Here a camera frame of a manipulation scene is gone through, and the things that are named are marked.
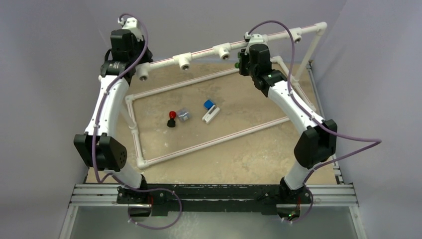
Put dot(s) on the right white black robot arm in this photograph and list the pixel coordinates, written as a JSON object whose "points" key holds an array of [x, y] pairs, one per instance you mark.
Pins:
{"points": [[315, 145]]}

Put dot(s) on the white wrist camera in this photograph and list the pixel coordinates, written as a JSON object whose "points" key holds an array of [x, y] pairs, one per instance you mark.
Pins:
{"points": [[133, 25], [253, 39]]}

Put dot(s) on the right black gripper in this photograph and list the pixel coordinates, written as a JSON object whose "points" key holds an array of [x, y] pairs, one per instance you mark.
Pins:
{"points": [[244, 58]]}

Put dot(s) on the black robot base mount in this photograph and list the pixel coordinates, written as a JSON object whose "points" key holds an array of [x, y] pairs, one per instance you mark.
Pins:
{"points": [[267, 199]]}

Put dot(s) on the green water faucet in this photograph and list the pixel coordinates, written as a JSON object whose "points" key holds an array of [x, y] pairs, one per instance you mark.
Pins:
{"points": [[237, 64]]}

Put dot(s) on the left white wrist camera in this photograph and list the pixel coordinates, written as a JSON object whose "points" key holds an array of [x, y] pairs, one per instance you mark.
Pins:
{"points": [[133, 25]]}

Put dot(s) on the white faucet with blue handle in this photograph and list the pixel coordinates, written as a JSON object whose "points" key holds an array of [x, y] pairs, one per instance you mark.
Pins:
{"points": [[212, 111]]}

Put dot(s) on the white pvc pipe frame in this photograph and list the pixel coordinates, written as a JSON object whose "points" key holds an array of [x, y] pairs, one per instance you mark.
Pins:
{"points": [[223, 51]]}

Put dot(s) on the black faucet with red handle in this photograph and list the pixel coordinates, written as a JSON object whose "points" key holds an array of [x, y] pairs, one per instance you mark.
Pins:
{"points": [[171, 122]]}

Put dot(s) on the aluminium table frame rail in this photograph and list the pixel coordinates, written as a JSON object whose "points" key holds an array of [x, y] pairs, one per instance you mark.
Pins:
{"points": [[106, 195]]}

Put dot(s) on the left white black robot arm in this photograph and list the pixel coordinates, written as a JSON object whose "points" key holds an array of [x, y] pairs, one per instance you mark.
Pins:
{"points": [[97, 146]]}

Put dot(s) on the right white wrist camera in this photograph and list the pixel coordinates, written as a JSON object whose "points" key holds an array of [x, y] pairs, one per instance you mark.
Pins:
{"points": [[253, 39]]}

